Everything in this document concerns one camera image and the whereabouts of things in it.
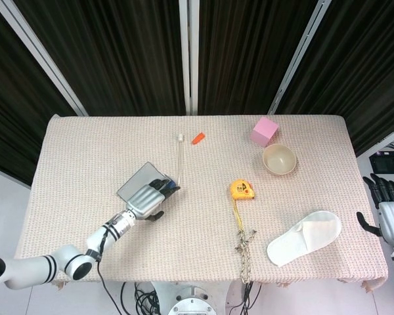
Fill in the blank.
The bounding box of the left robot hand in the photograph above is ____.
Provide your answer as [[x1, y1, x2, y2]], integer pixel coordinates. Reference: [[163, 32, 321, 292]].
[[126, 178, 181, 221]]

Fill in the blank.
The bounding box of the blue box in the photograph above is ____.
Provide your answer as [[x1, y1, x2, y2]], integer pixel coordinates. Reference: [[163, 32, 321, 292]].
[[117, 161, 181, 203]]

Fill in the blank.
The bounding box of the metal robot base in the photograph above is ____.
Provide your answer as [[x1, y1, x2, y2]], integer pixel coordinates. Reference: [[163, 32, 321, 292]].
[[150, 281, 232, 315]]

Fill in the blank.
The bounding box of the clear glass test tube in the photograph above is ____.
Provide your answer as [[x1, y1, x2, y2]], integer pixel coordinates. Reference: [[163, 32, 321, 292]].
[[175, 133, 186, 186]]

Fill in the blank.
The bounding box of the pink woven tablecloth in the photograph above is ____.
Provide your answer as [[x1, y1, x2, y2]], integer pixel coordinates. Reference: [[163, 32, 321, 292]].
[[14, 114, 389, 293]]

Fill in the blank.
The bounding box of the white slipper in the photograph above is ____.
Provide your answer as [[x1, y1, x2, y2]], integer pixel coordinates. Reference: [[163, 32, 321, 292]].
[[266, 210, 343, 268]]

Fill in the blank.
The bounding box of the yellow tape measure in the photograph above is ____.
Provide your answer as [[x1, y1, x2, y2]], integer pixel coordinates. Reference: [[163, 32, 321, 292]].
[[230, 178, 256, 234]]

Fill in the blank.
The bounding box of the beige bowl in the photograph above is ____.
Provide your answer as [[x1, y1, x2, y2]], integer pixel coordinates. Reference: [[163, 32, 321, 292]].
[[262, 143, 297, 177]]

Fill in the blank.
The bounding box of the pink foam cube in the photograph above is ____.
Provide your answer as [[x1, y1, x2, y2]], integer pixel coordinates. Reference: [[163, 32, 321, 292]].
[[249, 115, 280, 148]]

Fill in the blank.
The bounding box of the white frame post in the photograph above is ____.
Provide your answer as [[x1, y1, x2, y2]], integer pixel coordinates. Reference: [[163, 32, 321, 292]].
[[356, 123, 394, 159], [268, 0, 332, 116], [0, 0, 89, 116], [178, 0, 200, 116]]

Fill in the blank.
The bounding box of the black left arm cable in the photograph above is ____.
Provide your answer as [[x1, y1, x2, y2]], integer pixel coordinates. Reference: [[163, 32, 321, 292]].
[[97, 226, 124, 315]]

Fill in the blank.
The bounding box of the black cable bundle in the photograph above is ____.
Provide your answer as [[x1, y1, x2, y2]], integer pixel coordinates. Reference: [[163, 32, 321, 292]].
[[120, 282, 158, 315]]

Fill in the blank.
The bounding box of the braided beige black rope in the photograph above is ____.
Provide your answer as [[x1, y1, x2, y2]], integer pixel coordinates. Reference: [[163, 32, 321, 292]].
[[234, 228, 257, 285]]

